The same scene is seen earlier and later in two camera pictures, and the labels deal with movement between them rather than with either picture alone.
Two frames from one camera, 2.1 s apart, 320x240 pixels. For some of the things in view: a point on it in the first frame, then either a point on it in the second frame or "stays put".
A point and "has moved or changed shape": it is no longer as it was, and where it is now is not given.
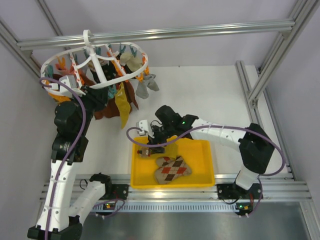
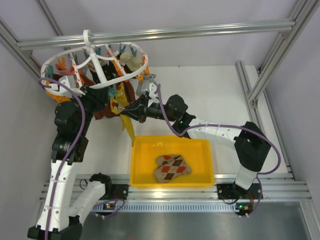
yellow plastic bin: [196, 152] stays put
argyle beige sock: [169, 169] stays put
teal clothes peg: [111, 91] stays put
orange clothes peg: [146, 72] stays put
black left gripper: [99, 96] stays put
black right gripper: [154, 139] → [139, 110]
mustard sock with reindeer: [171, 149] → [117, 104]
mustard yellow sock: [123, 105] has moved or changed shape
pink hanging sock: [64, 71] stays put
